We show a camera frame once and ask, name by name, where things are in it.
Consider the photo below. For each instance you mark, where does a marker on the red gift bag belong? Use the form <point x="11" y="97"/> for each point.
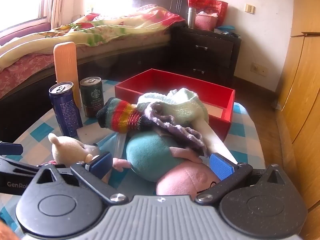
<point x="200" y="3"/>

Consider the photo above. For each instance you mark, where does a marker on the purple window seat cushion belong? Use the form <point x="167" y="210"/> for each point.
<point x="25" y="31"/>

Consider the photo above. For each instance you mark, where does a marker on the wooden wardrobe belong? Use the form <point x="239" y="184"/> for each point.
<point x="305" y="105"/>

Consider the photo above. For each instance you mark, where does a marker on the rainbow striped knit sock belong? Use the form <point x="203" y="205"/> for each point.
<point x="120" y="115"/>

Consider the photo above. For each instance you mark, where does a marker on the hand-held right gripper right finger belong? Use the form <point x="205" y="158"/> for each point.
<point x="221" y="166"/>

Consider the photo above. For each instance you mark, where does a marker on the beige bear plush toy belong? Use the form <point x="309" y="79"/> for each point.
<point x="67" y="150"/>

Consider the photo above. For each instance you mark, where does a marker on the wall light switch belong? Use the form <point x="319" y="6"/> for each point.
<point x="249" y="8"/>

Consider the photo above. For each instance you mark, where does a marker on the white foam rod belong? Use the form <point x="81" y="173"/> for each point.
<point x="215" y="140"/>

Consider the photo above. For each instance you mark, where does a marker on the blue checked tablecloth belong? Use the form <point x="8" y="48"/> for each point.
<point x="245" y="130"/>

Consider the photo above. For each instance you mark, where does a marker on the pink plastic basket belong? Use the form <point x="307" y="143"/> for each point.
<point x="205" y="22"/>

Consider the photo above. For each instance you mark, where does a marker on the mauve towel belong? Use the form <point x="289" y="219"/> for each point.
<point x="185" y="135"/>

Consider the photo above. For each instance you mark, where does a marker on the orange ribbed bottle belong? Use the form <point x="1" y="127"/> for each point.
<point x="65" y="62"/>

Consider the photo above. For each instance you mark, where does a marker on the blue drink can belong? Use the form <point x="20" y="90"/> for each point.
<point x="65" y="110"/>

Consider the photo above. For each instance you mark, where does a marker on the steel thermos flask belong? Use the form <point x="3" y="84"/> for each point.
<point x="191" y="17"/>

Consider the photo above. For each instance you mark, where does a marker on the small blue cloth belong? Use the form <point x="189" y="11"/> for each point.
<point x="226" y="28"/>

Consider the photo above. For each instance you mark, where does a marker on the floral quilt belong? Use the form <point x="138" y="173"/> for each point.
<point x="100" y="27"/>

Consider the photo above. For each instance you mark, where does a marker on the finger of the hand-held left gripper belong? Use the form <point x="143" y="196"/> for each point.
<point x="11" y="148"/>

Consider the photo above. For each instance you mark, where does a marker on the dark green coffee can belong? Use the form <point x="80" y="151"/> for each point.
<point x="91" y="97"/>

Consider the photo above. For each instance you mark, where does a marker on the dark wooden nightstand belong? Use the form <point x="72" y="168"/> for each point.
<point x="212" y="55"/>

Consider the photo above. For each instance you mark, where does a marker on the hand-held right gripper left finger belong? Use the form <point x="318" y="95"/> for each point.
<point x="101" y="167"/>

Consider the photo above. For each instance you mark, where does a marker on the dark wooden bed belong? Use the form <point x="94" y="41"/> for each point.
<point x="112" y="57"/>

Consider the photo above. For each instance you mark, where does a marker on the wall power outlet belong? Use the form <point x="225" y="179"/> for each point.
<point x="258" y="68"/>

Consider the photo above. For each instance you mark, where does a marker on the pink pig plush toy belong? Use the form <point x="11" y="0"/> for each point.
<point x="150" y="155"/>

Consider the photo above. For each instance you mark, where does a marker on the light green towel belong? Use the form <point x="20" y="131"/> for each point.
<point x="185" y="107"/>

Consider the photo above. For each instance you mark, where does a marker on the sheer curtain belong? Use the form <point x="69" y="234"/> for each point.
<point x="50" y="0"/>

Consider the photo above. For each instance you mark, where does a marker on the red cardboard box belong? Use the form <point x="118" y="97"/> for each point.
<point x="220" y="127"/>

